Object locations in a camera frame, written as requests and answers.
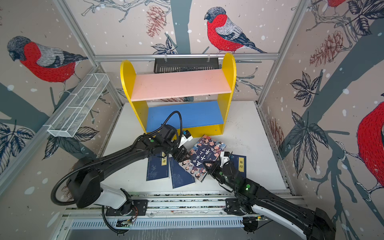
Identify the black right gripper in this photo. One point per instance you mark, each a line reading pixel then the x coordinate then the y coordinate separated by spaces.
pixel 213 169

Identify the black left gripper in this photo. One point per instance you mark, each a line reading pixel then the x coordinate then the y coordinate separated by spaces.
pixel 182 157

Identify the colourful portrait cover book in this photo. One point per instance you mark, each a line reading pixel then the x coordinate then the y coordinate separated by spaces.
pixel 206 150

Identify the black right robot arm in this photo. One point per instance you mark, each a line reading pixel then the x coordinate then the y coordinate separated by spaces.
pixel 250 197

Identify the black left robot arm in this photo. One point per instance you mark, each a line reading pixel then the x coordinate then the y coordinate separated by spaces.
pixel 85 184

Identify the navy book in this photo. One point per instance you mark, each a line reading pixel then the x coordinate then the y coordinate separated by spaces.
pixel 180 173
pixel 240 163
pixel 158 167

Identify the navy book far left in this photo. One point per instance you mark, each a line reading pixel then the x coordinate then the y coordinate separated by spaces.
pixel 158 167

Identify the navy book far right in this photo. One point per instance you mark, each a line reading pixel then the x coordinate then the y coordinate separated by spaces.
pixel 240 163

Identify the yellow wooden bookshelf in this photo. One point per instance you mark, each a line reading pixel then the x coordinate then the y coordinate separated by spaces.
pixel 198 101

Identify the black mesh tray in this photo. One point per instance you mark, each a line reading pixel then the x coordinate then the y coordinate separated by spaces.
pixel 175 65

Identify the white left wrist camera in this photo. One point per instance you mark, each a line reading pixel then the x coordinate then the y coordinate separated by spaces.
pixel 185 137

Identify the aluminium rail base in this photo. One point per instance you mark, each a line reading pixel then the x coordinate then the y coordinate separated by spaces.
pixel 167 211

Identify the white wire mesh basket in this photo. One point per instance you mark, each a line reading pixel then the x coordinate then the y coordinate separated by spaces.
pixel 75 112

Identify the aluminium horizontal frame bar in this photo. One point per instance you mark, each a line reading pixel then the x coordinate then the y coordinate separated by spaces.
pixel 148 58

